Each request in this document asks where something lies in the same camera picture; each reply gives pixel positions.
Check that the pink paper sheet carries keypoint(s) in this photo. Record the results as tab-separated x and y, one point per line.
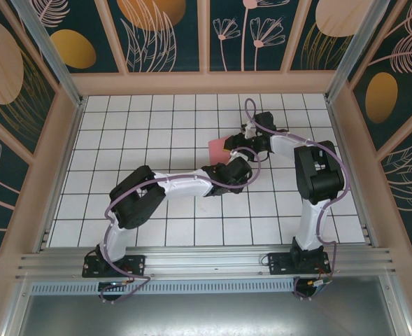
218	150

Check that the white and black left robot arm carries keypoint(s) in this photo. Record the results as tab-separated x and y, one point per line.
181	185

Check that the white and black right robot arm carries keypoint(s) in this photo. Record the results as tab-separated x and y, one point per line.
310	227

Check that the grey metal sheet panel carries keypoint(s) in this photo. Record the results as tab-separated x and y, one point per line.
205	315

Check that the small green circuit board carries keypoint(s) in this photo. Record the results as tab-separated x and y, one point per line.
322	284

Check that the aluminium mounting rail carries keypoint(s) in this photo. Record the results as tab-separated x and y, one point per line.
205	259

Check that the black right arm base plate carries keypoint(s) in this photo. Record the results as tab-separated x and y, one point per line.
279	262

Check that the aluminium corner post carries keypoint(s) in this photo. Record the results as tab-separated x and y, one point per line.
349	59
57	66

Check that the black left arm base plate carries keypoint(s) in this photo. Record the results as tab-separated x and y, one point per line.
135	262

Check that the aluminium side rail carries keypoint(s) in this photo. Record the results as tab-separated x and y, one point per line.
368	238
44	241

